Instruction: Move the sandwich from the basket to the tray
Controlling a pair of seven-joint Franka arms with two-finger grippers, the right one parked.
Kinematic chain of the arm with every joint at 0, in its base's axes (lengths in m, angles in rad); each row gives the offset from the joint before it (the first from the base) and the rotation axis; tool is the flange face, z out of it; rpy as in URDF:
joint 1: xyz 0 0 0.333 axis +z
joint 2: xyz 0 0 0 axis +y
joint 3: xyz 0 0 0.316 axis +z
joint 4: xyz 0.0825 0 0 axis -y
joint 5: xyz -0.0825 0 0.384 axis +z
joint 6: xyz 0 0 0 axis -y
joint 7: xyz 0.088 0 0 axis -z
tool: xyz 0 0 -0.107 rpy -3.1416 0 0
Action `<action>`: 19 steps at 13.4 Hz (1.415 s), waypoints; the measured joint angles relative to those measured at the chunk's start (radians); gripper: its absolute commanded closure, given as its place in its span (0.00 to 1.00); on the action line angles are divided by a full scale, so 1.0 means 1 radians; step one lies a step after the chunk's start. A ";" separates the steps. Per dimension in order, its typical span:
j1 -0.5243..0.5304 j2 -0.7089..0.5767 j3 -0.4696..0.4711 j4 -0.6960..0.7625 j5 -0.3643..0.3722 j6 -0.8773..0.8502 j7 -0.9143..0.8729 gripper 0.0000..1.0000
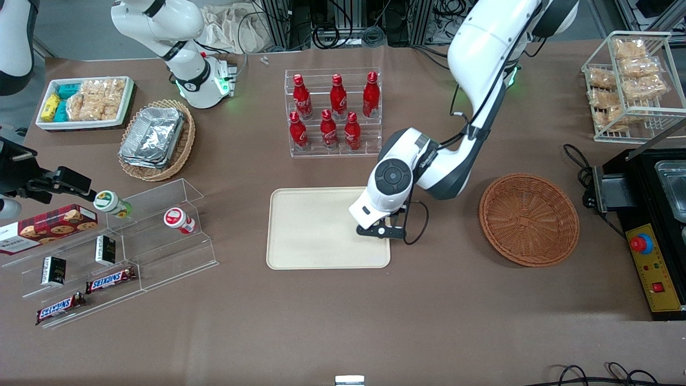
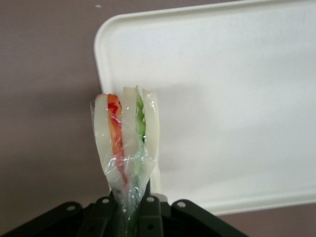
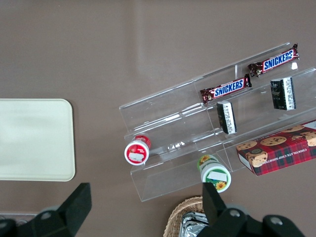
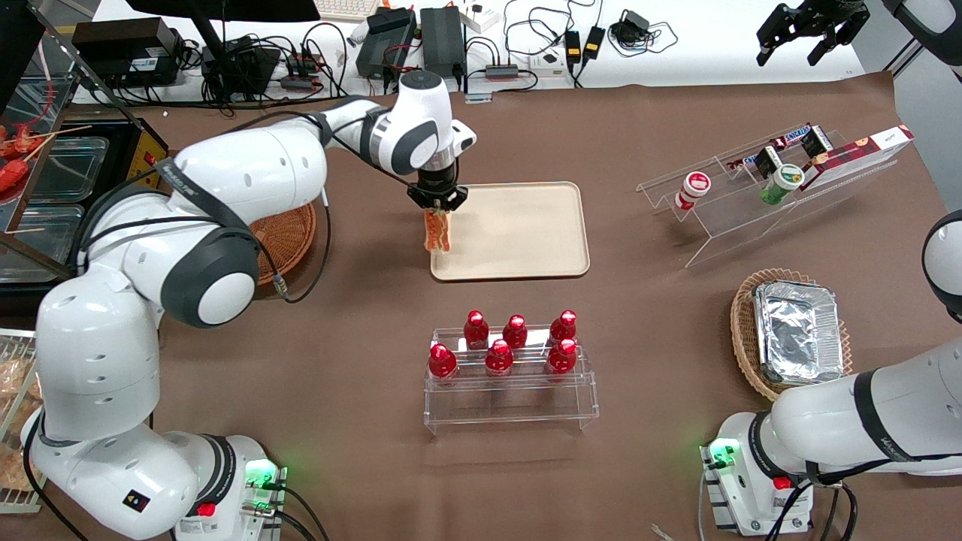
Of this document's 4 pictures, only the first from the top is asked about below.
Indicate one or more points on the silver metal bracket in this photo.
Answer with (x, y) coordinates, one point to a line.
(349, 380)

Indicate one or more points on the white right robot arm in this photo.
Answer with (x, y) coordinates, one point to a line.
(177, 32)

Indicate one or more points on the beige plastic tray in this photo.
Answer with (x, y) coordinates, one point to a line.
(311, 230)

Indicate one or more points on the clear acrylic bottle rack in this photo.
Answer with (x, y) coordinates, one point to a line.
(370, 145)

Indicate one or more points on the white rectangular bin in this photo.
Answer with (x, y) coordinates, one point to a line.
(86, 124)

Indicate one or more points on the Snickers bar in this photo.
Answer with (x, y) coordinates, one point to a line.
(59, 309)
(111, 280)

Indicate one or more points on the yellow control panel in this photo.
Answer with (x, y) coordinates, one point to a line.
(656, 268)

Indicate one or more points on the round brown wicker basket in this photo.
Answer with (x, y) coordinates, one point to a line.
(528, 220)

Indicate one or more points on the red cola bottle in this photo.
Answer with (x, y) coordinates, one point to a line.
(371, 96)
(328, 130)
(337, 98)
(302, 99)
(298, 132)
(352, 132)

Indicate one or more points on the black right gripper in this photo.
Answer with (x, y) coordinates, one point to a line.
(16, 172)

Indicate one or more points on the beige plastic bag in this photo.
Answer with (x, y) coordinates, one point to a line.
(225, 27)

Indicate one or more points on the clear acrylic stepped shelf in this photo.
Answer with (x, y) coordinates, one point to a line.
(161, 252)

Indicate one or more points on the grey metal drawer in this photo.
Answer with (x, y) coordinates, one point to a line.
(616, 193)

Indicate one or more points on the metal pan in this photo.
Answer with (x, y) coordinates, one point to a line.
(672, 187)

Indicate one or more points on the rice cracker packet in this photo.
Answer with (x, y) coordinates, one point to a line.
(84, 102)
(112, 96)

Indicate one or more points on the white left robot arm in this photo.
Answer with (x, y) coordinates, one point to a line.
(482, 48)

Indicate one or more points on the stack of foil containers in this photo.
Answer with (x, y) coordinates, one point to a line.
(153, 136)

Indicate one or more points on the grey metal rod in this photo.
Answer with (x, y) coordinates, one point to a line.
(656, 138)

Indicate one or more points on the red cookie box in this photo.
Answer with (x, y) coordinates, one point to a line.
(48, 228)

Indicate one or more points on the red-lid white bottle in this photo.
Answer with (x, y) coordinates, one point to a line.
(178, 220)

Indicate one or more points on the red emergency stop button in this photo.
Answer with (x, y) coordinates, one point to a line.
(640, 244)

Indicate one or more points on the green-lid white bottle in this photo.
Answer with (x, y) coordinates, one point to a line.
(110, 202)

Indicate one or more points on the yellow snack box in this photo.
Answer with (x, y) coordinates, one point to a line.
(50, 107)

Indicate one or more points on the aluminium frame rack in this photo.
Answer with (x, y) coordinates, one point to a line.
(284, 21)

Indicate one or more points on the oval light wicker basket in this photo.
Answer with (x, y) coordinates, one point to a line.
(182, 145)

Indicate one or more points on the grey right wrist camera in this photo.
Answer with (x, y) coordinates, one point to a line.
(8, 209)

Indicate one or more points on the fried snack packet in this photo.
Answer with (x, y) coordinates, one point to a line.
(643, 88)
(613, 115)
(601, 78)
(600, 98)
(629, 49)
(638, 67)

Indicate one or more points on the teal snack box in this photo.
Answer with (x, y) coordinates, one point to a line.
(61, 111)
(68, 90)

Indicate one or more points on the black appliance housing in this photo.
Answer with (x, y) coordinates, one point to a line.
(640, 193)

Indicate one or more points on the small black box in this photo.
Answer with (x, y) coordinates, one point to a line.
(53, 271)
(105, 250)

